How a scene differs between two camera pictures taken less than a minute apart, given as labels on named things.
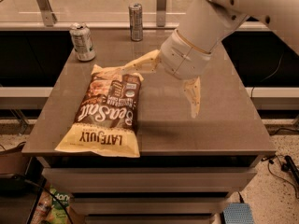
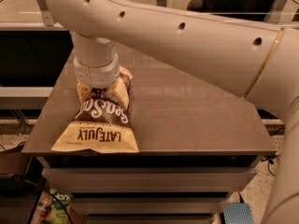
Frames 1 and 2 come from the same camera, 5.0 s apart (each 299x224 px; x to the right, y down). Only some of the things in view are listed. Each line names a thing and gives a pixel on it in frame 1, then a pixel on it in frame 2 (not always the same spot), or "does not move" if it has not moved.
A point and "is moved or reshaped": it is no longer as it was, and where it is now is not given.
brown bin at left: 11,161 does not move
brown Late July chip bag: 106,116 is moved or reshaped
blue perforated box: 239,213 does not move
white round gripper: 184,59 → 97,75
